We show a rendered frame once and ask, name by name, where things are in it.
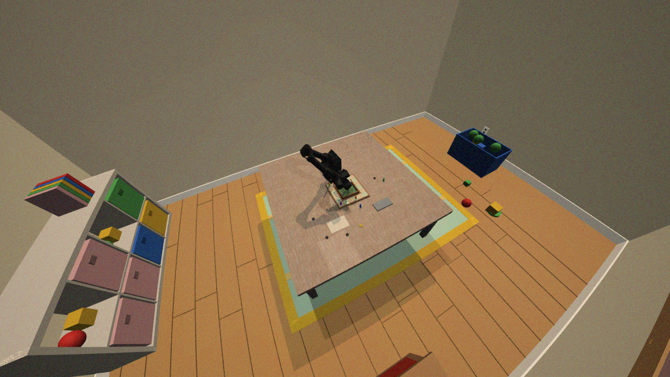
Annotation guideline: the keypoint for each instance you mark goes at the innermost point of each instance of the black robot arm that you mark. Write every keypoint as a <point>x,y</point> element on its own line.
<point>328,173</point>

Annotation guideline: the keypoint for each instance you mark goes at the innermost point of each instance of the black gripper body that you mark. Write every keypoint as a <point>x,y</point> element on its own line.
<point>347,184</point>

